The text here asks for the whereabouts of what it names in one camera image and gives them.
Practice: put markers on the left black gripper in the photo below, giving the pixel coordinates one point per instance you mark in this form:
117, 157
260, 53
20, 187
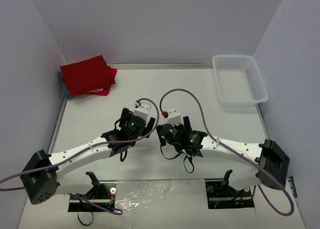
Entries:
151, 122

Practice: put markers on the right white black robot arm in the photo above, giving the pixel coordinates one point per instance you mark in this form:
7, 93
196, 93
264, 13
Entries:
266, 162

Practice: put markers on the white plastic basket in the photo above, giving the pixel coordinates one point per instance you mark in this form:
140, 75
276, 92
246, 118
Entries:
239, 81

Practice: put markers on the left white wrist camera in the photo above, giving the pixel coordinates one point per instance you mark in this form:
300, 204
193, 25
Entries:
142, 110

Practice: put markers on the folded red t shirt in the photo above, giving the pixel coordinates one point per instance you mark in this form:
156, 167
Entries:
106, 89

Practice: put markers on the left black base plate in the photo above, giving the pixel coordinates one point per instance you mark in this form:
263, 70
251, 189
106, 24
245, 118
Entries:
101, 197

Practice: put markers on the folded teal t shirt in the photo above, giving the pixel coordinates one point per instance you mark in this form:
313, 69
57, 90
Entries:
64, 87

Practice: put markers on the red t shirt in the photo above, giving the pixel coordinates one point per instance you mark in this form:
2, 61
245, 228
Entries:
106, 89
85, 76

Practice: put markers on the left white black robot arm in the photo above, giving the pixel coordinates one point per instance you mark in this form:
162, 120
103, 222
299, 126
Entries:
45, 175

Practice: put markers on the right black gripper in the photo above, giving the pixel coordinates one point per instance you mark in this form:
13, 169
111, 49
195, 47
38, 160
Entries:
186, 127

